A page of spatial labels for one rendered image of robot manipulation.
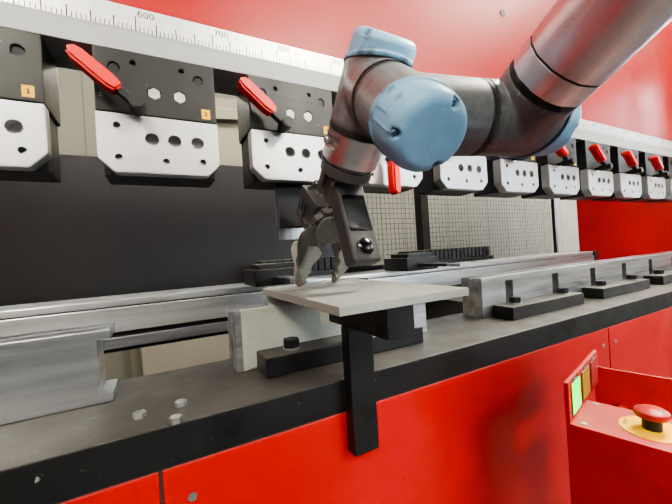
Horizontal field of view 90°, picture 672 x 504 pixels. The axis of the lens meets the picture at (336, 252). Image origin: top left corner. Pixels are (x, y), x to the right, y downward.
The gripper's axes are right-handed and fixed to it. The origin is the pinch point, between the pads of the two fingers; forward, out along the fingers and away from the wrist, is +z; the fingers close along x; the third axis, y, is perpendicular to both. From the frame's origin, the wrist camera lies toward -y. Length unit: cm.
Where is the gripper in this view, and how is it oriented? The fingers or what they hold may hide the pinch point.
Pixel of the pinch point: (319, 281)
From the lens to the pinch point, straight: 56.0
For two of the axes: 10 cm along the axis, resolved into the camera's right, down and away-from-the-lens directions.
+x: -8.8, 0.5, -4.7
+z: -2.6, 7.8, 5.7
